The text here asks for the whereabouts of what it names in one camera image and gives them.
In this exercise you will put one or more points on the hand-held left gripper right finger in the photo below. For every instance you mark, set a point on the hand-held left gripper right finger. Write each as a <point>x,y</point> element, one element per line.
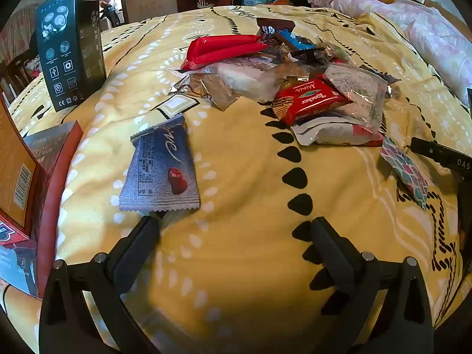
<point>332,254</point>

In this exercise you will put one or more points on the pink fan-shaped cloth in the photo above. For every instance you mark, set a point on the pink fan-shaped cloth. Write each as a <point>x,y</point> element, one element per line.
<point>14,33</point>

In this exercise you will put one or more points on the red blue box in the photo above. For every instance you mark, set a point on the red blue box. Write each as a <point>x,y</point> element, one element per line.
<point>14,261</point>

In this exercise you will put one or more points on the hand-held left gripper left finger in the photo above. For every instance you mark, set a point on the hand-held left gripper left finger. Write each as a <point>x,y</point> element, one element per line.
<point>136,254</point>

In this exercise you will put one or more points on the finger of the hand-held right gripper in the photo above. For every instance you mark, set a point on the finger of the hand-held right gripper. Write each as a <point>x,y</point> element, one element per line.
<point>431,151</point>

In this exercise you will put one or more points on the white red snack packet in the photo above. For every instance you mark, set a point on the white red snack packet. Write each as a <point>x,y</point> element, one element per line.
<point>332,134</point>

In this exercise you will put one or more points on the dark candy packet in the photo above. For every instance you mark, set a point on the dark candy packet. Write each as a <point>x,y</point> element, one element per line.
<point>308,54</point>

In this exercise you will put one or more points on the clear brown pastry packet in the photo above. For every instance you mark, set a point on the clear brown pastry packet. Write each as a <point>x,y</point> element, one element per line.
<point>210,92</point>

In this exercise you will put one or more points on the red wafer packet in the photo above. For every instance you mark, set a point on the red wafer packet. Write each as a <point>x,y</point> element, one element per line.
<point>309,101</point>

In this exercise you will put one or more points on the clear white cake packet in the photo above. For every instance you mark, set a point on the clear white cake packet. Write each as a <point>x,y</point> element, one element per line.
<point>239,79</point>

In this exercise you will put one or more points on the pastel patterned small packet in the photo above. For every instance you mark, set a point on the pastel patterned small packet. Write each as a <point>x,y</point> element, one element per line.
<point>403,173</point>

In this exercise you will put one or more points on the grey box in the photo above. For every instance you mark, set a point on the grey box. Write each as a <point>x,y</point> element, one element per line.
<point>51,143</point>

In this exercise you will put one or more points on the red long snack packet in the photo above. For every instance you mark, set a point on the red long snack packet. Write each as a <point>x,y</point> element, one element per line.
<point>228,54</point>
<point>221,42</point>

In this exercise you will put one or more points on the dark wooden chair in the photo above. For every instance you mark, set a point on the dark wooden chair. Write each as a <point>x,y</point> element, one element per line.
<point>14,77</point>

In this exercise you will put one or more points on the plain cardboard box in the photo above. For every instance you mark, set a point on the plain cardboard box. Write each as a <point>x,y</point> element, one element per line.
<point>151,3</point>

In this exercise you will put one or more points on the clear grainy snack packet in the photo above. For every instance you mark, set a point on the clear grainy snack packet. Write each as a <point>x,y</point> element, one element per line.
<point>357,92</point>

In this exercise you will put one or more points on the black shaver box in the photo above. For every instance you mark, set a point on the black shaver box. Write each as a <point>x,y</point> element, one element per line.
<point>62,55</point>

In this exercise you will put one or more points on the orange cardboard box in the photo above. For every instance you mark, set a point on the orange cardboard box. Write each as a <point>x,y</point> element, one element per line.
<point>14,177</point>

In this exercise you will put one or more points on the dark blue snack packet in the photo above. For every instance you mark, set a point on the dark blue snack packet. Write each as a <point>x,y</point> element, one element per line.
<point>158,169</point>

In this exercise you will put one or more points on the pink white pillow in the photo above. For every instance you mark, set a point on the pink white pillow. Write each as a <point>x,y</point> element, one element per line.
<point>424,33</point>

